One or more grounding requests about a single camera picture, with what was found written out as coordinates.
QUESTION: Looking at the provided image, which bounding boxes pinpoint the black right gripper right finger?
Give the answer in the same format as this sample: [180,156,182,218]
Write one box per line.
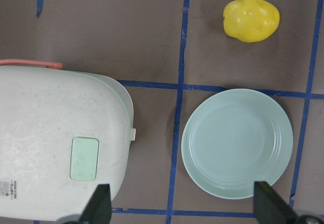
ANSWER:
[253,181,297,224]

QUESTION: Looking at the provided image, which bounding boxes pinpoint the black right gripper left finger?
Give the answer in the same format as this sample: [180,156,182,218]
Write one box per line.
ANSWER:
[78,184,112,224]

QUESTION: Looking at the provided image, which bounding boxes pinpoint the white rice cooker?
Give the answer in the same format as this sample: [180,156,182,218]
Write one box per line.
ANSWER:
[1,59,136,221]

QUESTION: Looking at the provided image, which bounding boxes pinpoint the light green plate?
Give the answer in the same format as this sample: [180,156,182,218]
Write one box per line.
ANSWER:
[181,89,293,200]

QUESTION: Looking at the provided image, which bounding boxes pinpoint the yellow toy potato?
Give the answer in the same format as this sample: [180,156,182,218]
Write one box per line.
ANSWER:
[223,0,280,43]

